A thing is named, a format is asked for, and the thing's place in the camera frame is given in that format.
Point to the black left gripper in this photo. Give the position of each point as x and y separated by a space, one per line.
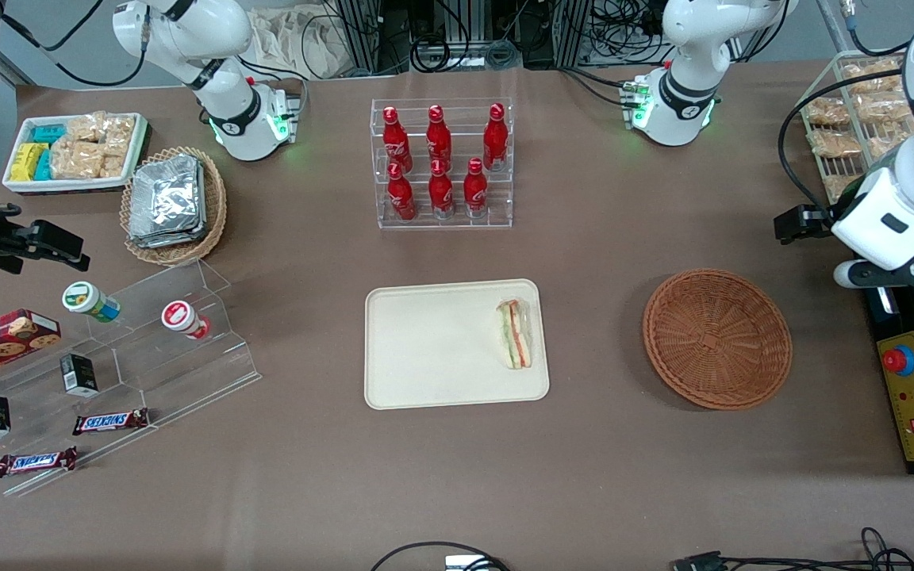
838 212

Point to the triangular sandwich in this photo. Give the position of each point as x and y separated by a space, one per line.
514 337

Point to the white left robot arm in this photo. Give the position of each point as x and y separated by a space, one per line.
687 95

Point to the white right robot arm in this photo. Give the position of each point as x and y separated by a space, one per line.
219 79

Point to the brown wicker basket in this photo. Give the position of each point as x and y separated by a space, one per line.
715 341

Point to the light wicker basket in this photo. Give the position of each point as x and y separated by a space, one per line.
171 254

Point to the beige plastic tray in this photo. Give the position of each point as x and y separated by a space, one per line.
433 349

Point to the brown snack bag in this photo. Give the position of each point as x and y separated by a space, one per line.
839 186
834 143
869 71
881 107
828 111

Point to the green sunflower lid cup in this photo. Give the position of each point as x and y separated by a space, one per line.
80 297

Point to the white cylindrical wrist attachment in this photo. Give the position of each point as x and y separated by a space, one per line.
846 274

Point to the white rectangular snack bin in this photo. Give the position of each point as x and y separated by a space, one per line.
68 186

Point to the teal snack packet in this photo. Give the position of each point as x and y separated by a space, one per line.
43 166
48 133

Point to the yellow snack packet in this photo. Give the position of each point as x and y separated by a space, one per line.
27 162

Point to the red tartan cookie box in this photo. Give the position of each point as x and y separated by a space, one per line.
1 341

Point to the crispy rice snack bag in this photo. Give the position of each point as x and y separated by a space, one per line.
113 166
120 135
86 127
76 160

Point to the foil wrapped packet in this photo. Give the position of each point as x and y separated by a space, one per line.
167 198
163 242

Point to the red lid yoghurt cup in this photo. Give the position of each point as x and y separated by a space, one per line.
179 316

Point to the red emergency stop button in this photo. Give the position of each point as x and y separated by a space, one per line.
900 359

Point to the Snickers chocolate bar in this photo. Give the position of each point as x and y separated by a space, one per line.
110 422
36 461

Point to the clear acrylic tiered shelf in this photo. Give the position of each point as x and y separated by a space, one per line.
187 373

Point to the red cola bottle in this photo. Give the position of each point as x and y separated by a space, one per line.
441 194
439 139
475 190
395 143
495 139
401 198

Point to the clear acrylic bottle rack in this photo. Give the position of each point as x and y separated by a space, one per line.
445 224

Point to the white power adapter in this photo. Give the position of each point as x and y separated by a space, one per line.
465 563

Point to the grey metal wrist bracket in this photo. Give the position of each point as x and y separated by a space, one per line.
901 274

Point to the aluminium frame post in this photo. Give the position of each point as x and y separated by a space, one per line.
358 36
572 32

